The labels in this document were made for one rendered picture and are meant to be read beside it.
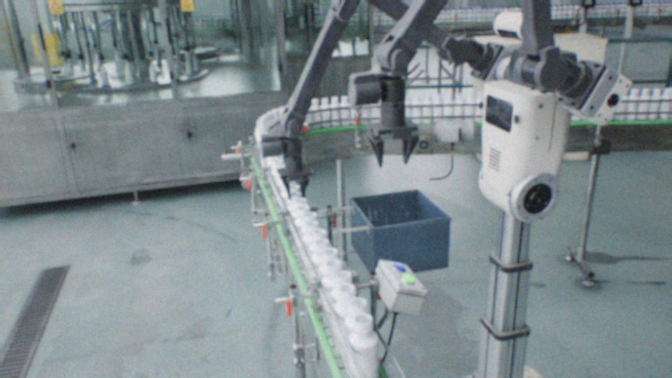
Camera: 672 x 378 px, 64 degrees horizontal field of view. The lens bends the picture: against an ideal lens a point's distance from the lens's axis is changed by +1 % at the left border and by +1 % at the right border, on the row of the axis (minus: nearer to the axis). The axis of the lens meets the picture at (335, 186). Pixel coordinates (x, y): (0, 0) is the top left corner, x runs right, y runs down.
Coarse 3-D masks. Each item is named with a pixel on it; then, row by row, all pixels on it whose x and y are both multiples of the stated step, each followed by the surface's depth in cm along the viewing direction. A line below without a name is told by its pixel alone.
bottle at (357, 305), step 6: (354, 300) 115; (360, 300) 115; (354, 306) 112; (360, 306) 112; (366, 306) 114; (354, 312) 113; (360, 312) 113; (366, 312) 114; (348, 318) 115; (354, 318) 113; (348, 324) 114; (348, 330) 114; (354, 330) 113; (348, 336) 115; (348, 354) 117; (348, 360) 117; (348, 366) 118
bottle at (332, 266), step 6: (330, 264) 131; (336, 264) 131; (330, 270) 128; (336, 270) 128; (324, 276) 131; (330, 276) 129; (324, 282) 130; (330, 282) 129; (324, 288) 130; (330, 288) 129; (330, 294) 130; (324, 300) 132; (330, 300) 130; (324, 306) 132; (330, 312) 132; (330, 318) 132
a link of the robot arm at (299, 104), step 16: (352, 0) 151; (336, 16) 153; (336, 32) 156; (320, 48) 156; (320, 64) 158; (304, 80) 158; (320, 80) 160; (304, 96) 160; (288, 112) 159; (304, 112) 161
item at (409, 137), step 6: (396, 132) 121; (402, 132) 121; (408, 132) 121; (414, 132) 124; (390, 138) 121; (396, 138) 121; (402, 138) 128; (408, 138) 124; (414, 138) 122; (402, 144) 128; (414, 144) 123; (408, 150) 125; (408, 156) 125
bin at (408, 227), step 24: (408, 192) 230; (360, 216) 211; (384, 216) 231; (408, 216) 234; (432, 216) 219; (360, 240) 216; (384, 240) 199; (408, 240) 202; (432, 240) 205; (408, 264) 206; (432, 264) 209
